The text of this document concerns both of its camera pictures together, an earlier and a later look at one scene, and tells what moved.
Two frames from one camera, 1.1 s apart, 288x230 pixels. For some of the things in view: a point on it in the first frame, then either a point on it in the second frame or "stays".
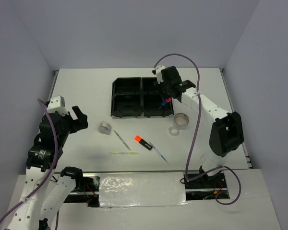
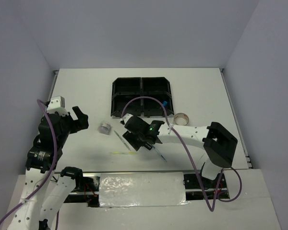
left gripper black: [81, 123] stays
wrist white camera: [57, 103] stays
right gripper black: [161, 84] -> [129, 135]
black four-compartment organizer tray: [138, 96] stays
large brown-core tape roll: [181, 119] stays
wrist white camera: [157, 71] -> [126, 117]
